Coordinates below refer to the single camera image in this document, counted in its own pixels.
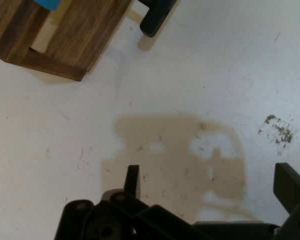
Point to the blue object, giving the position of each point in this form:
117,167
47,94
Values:
48,3

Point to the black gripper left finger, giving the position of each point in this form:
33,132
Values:
107,220

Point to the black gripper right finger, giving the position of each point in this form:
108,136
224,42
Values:
295,195

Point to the brown wooden cabinet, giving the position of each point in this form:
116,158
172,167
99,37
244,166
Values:
15,32

